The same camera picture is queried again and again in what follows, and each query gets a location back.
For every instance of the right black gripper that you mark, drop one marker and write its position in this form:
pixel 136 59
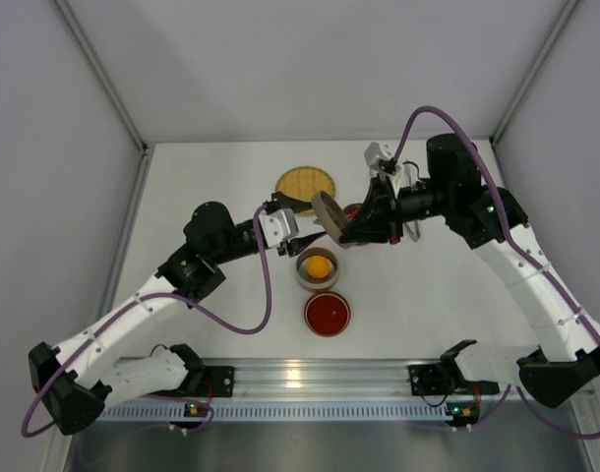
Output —
pixel 389 216

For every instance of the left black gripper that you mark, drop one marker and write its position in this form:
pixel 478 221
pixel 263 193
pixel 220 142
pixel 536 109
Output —
pixel 284 247

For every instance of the beige round lid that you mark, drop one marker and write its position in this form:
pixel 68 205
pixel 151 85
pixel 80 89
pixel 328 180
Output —
pixel 331 217

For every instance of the yellow egg tart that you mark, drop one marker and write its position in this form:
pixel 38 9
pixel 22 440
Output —
pixel 318 267

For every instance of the metal tongs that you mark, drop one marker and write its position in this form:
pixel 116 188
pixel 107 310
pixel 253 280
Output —
pixel 413 230

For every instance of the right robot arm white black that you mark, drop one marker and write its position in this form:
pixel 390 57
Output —
pixel 566 356

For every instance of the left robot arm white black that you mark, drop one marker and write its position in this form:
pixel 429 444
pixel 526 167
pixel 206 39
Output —
pixel 76 379

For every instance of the steel bowl red rim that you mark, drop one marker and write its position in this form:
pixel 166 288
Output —
pixel 352 210

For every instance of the round bamboo tray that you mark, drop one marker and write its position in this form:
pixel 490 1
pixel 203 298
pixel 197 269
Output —
pixel 303 182

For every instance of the steel bowl beige rim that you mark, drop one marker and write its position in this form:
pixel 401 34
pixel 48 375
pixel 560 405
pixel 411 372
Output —
pixel 312 284

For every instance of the red round lid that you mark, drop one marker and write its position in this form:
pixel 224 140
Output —
pixel 327 314

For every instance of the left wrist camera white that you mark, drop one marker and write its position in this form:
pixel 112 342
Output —
pixel 278 227

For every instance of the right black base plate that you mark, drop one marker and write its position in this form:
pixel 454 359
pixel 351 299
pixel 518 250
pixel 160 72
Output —
pixel 428 381

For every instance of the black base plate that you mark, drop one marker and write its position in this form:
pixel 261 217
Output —
pixel 428 381
pixel 215 380

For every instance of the aluminium mounting rail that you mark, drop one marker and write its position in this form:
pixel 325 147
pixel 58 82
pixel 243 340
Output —
pixel 293 391

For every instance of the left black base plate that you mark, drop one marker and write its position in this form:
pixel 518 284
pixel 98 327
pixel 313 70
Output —
pixel 215 380

